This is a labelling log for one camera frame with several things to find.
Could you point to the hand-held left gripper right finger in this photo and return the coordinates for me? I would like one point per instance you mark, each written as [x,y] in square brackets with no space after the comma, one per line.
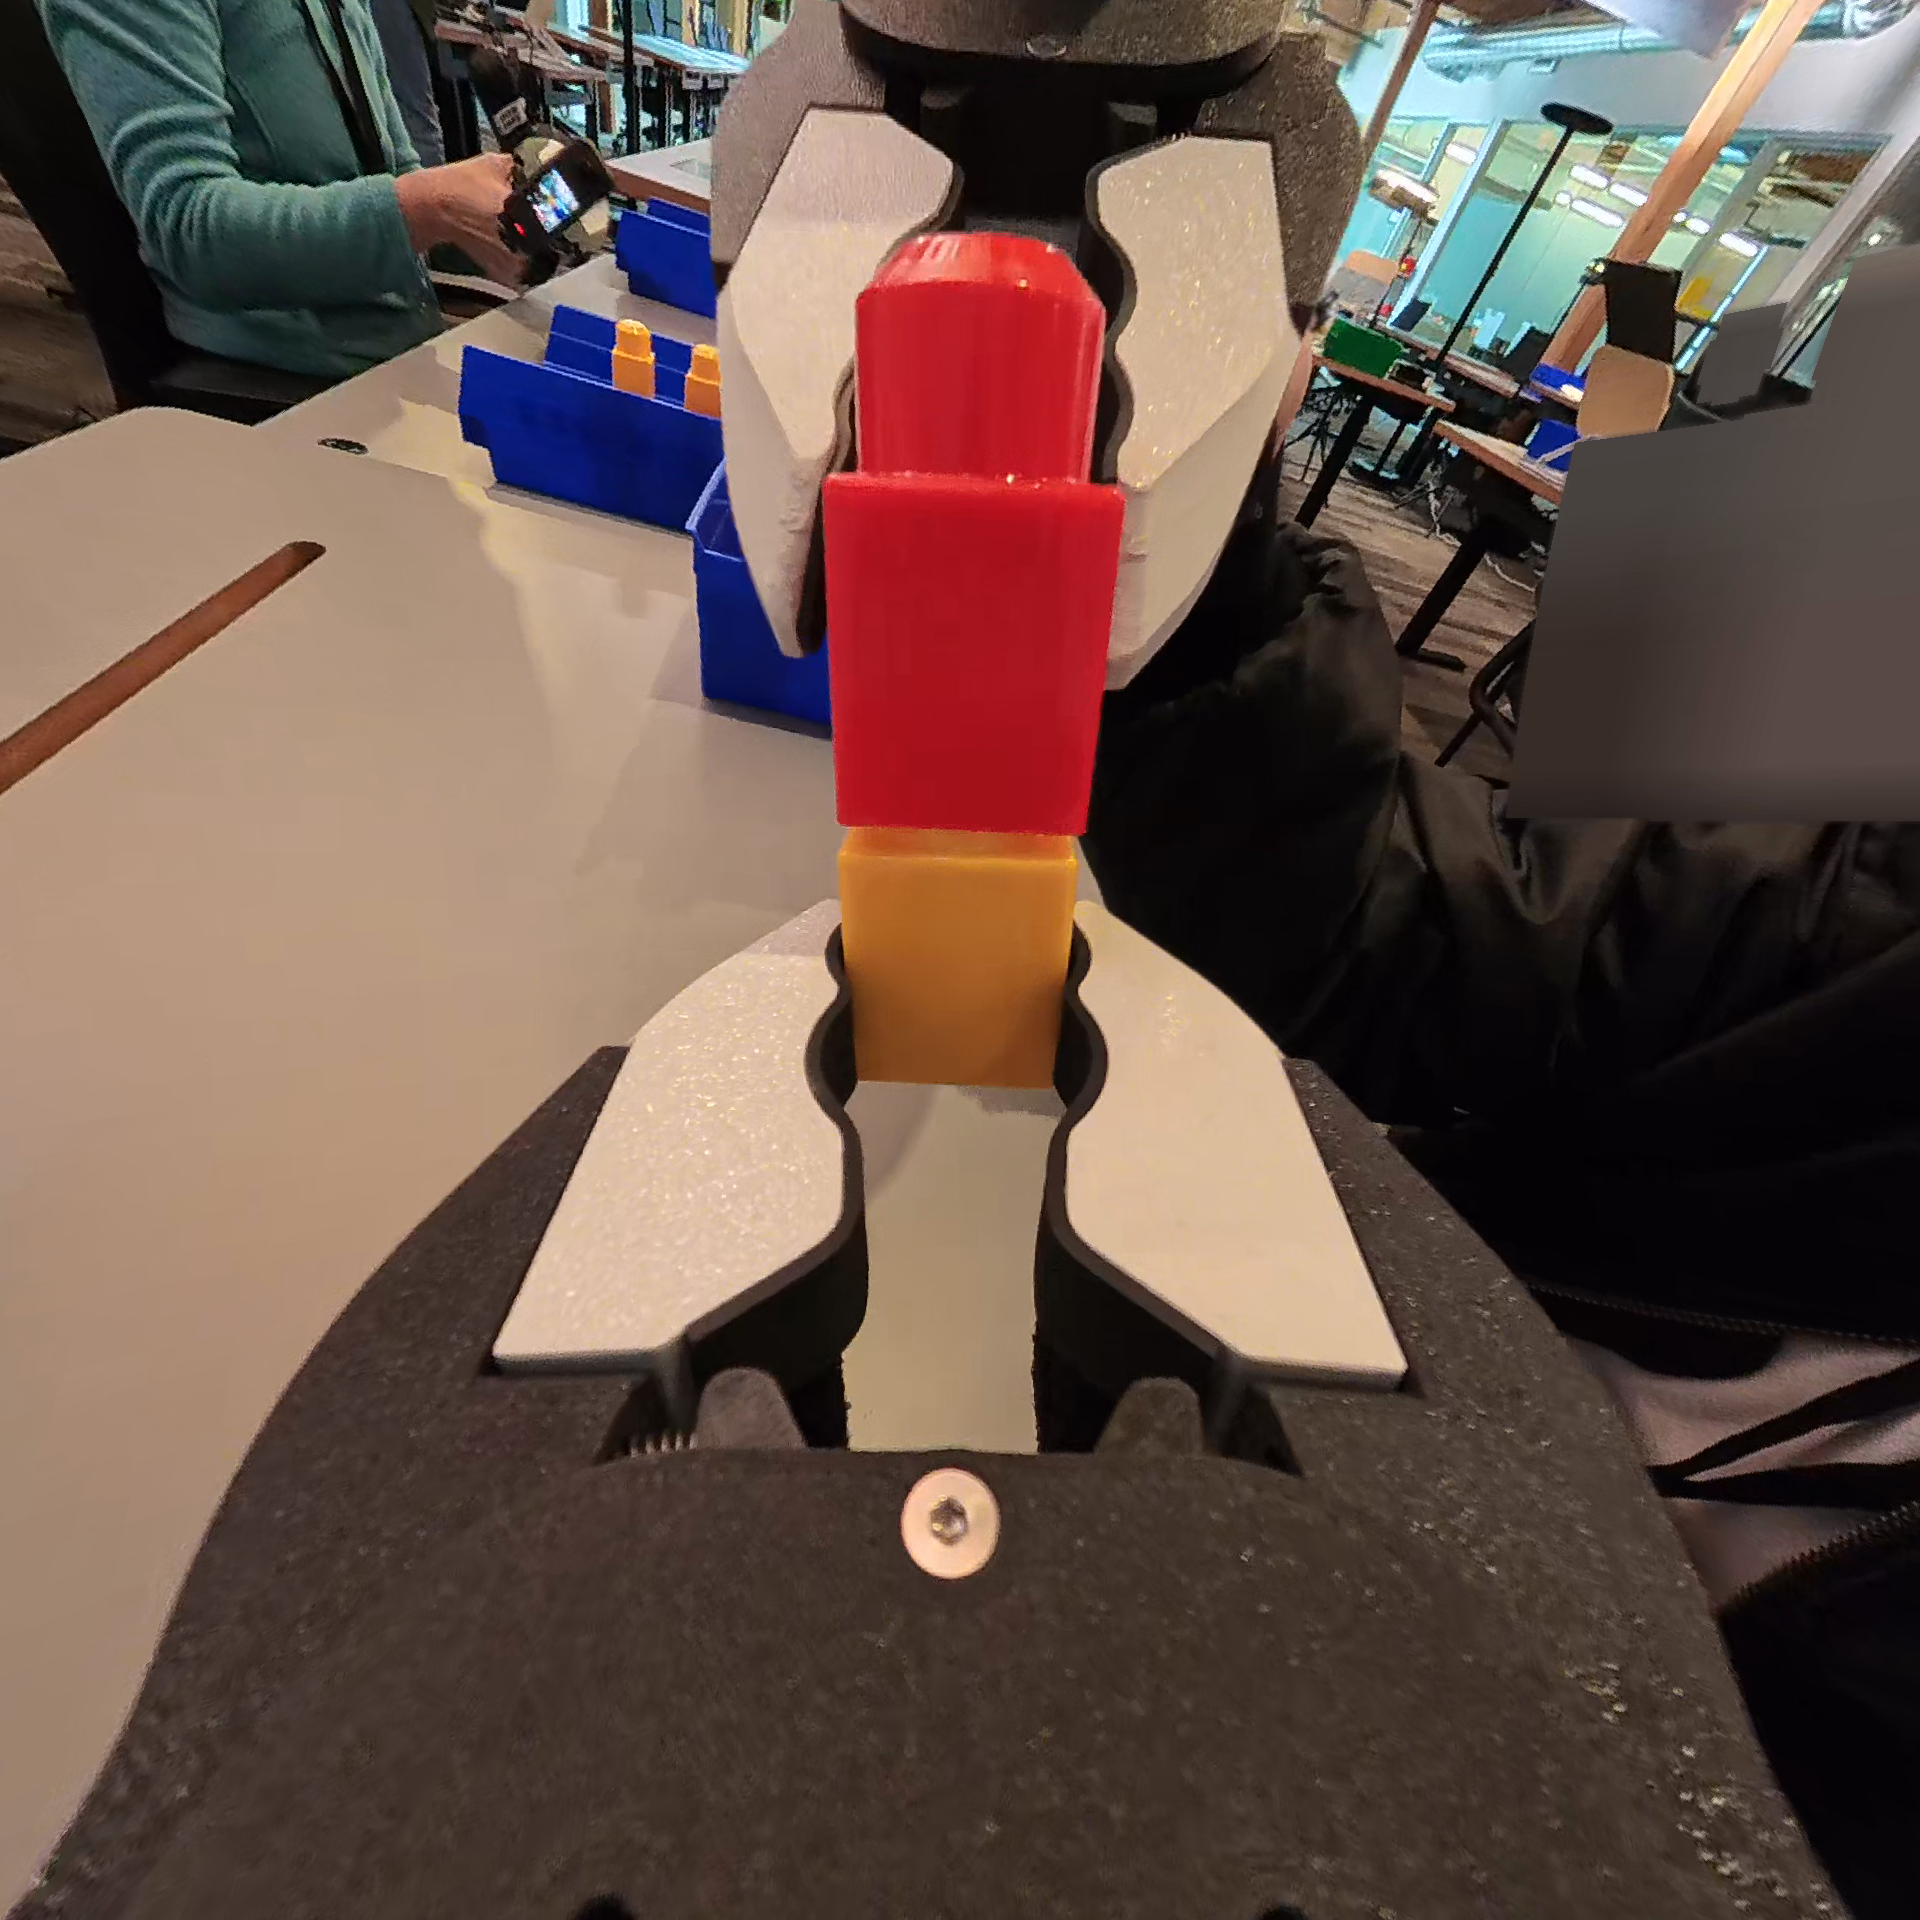
[1214,1201]

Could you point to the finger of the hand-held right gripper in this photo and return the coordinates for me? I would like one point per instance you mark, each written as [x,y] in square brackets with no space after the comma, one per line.
[796,332]
[1200,332]

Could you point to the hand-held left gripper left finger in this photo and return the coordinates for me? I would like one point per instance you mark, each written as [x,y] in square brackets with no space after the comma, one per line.
[674,1201]

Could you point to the blue plastic bin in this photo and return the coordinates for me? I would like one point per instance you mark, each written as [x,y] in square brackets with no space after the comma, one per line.
[570,435]
[661,263]
[744,662]

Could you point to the yellow plastic block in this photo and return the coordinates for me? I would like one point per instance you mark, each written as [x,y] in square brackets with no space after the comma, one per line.
[634,362]
[961,974]
[702,383]

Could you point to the red plastic block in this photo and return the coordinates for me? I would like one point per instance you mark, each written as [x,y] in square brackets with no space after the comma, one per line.
[961,645]

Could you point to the person's right forearm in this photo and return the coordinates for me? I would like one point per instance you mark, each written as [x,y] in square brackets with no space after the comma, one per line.
[1426,901]

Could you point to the green plastic bin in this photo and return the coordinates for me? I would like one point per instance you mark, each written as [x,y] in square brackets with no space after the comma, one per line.
[1361,347]

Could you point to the tan document board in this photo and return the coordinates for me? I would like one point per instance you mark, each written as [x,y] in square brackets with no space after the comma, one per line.
[1627,394]

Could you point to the person's black jacket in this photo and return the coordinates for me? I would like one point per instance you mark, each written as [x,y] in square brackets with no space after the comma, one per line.
[1724,1231]

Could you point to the person's white garment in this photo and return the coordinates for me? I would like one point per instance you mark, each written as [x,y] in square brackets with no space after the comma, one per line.
[1724,1410]

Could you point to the slanted wooden beam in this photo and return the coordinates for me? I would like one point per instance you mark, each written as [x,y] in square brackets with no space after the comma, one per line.
[1724,135]

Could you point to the black office chair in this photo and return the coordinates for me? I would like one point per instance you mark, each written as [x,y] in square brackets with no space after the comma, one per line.
[88,226]

